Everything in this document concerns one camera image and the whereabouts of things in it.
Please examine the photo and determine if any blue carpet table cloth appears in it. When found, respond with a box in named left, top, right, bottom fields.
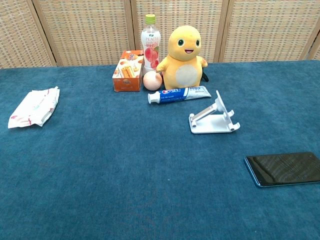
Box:
left=0, top=59, right=320, bottom=240

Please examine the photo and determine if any white small box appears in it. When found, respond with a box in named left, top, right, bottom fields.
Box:
left=188, top=89, right=241, bottom=135

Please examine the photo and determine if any yellow plush toy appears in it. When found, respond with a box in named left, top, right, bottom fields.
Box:
left=155, top=25, right=209, bottom=91

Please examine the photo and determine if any white wet wipes pack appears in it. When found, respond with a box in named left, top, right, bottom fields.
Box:
left=7, top=86, right=61, bottom=130

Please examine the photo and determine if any black smartphone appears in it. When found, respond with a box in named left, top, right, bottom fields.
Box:
left=244, top=151, right=320, bottom=188

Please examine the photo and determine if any peach drink bottle green cap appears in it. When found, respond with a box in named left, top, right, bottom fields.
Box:
left=140, top=14, right=161, bottom=71

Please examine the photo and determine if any orange snack box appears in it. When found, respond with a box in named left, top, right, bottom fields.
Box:
left=112, top=49, right=145, bottom=93

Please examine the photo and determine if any woven rattan screen panel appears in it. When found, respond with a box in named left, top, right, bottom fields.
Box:
left=0, top=0, right=57, bottom=70
left=219, top=0, right=320, bottom=63
left=303, top=31, right=320, bottom=61
left=32, top=0, right=137, bottom=67
left=129, top=0, right=230, bottom=64

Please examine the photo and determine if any blue white toothpaste tube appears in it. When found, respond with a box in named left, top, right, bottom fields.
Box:
left=147, top=85, right=212, bottom=105

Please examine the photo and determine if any pink ball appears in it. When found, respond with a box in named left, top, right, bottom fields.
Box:
left=142, top=70, right=163, bottom=91

